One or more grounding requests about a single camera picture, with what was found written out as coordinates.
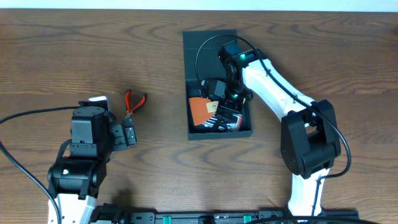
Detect blue precision screwdriver set case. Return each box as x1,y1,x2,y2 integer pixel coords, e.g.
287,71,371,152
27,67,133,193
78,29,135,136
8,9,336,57
202,114,243,132

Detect red-handled cutting pliers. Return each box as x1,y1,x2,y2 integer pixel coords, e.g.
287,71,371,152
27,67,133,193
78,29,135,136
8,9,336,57
124,90,148,118

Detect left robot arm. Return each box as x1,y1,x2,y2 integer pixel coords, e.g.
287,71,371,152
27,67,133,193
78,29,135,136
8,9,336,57
48,106,137,223

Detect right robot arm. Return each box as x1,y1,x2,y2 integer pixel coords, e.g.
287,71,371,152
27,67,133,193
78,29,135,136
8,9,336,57
200,41,341,216

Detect orange scraper with wooden handle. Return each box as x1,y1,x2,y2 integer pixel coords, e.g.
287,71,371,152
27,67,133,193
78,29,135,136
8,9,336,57
188,97,219,126

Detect dark green open gift box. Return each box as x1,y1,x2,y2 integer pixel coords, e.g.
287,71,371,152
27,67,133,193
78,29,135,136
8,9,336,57
182,29,253,140

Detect black mounting rail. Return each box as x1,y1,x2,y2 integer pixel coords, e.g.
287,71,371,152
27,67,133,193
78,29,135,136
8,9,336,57
90,203,360,224

